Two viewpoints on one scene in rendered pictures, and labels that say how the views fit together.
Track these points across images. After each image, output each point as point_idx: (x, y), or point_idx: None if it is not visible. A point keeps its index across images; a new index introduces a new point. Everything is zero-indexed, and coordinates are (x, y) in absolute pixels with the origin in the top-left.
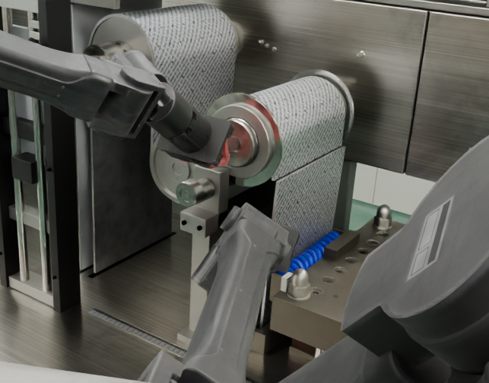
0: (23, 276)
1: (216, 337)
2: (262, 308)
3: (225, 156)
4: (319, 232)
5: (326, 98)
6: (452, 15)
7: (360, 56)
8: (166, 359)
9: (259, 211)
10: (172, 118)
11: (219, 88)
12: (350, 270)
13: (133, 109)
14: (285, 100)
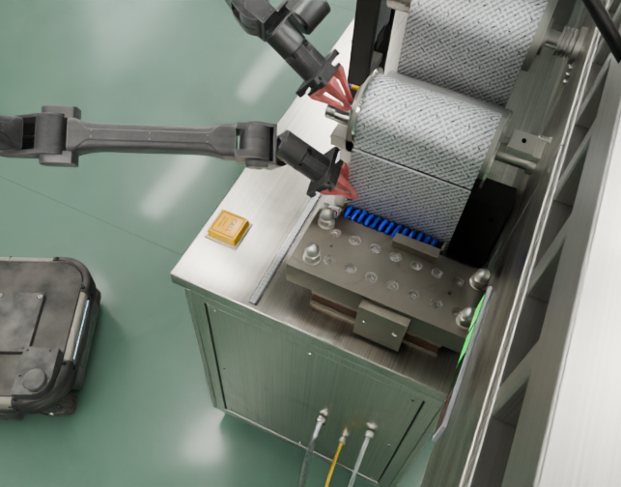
0: None
1: (98, 127)
2: None
3: (343, 104)
4: (425, 228)
5: (460, 138)
6: (553, 164)
7: (538, 138)
8: (70, 109)
9: (258, 133)
10: (271, 45)
11: (491, 75)
12: (377, 255)
13: (243, 21)
14: (404, 106)
